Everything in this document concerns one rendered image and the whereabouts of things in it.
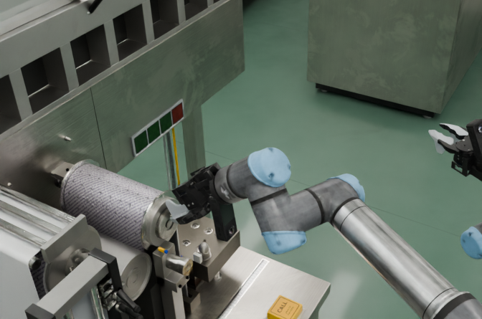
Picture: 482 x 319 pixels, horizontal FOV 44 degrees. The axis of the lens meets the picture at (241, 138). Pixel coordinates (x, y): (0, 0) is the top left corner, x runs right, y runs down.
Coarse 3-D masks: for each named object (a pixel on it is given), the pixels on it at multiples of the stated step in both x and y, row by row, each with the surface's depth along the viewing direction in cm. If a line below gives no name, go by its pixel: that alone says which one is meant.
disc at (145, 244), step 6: (162, 192) 135; (168, 192) 137; (156, 198) 134; (162, 198) 135; (174, 198) 140; (150, 204) 132; (156, 204) 134; (150, 210) 132; (144, 216) 132; (144, 222) 132; (144, 228) 132; (144, 234) 133; (144, 240) 134; (144, 246) 134; (150, 246) 136
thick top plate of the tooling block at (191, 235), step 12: (204, 216) 172; (180, 228) 168; (192, 228) 168; (204, 228) 168; (180, 240) 164; (192, 240) 164; (204, 240) 164; (216, 240) 164; (192, 252) 160; (216, 252) 160; (228, 252) 164; (204, 264) 156; (216, 264) 160; (204, 276) 158
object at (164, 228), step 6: (168, 210) 135; (162, 216) 134; (168, 216) 136; (156, 222) 134; (162, 222) 134; (168, 222) 136; (156, 228) 134; (162, 228) 135; (168, 228) 138; (174, 228) 140; (156, 234) 136; (162, 234) 136; (168, 234) 138
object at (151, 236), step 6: (168, 198) 137; (162, 204) 134; (156, 210) 133; (162, 210) 135; (150, 216) 133; (156, 216) 134; (150, 222) 133; (150, 228) 133; (150, 234) 133; (150, 240) 134; (156, 240) 136; (162, 240) 138; (168, 240) 141; (156, 246) 137
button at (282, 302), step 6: (276, 300) 159; (282, 300) 159; (288, 300) 159; (276, 306) 158; (282, 306) 157; (288, 306) 157; (294, 306) 157; (300, 306) 157; (270, 312) 156; (276, 312) 156; (282, 312) 156; (288, 312) 156; (294, 312) 156; (300, 312) 158; (270, 318) 157; (276, 318) 155; (282, 318) 154; (288, 318) 154; (294, 318) 155
